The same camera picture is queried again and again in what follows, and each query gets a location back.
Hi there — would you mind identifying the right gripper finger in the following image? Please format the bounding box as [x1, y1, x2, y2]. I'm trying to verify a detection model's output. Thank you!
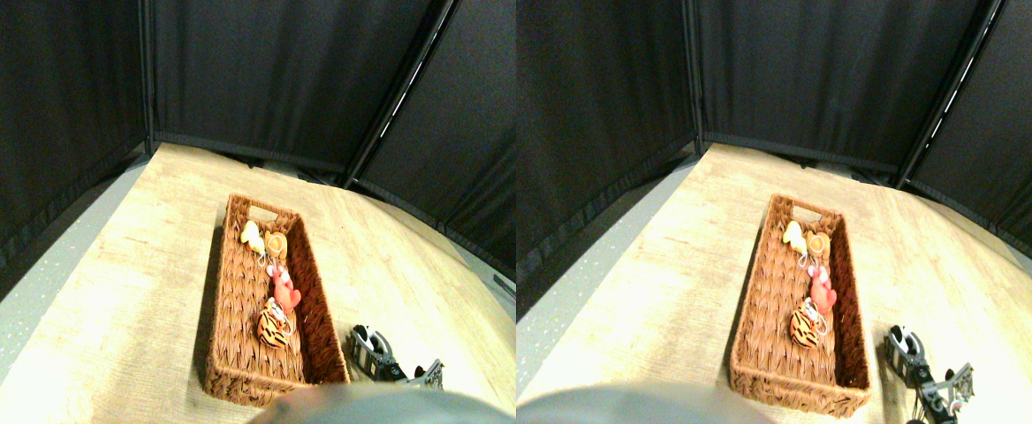
[351, 341, 390, 380]
[886, 343, 927, 384]

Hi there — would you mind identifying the tiger striped plush toy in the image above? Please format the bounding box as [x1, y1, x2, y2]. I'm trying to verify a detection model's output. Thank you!
[788, 299, 830, 351]
[256, 299, 298, 351]

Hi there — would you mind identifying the brown wicker basket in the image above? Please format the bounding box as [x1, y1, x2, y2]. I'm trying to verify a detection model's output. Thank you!
[202, 194, 351, 407]
[728, 194, 872, 418]

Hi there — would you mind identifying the red plush toy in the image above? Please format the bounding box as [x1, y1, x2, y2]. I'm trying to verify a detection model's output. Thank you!
[269, 265, 303, 313]
[808, 265, 839, 314]

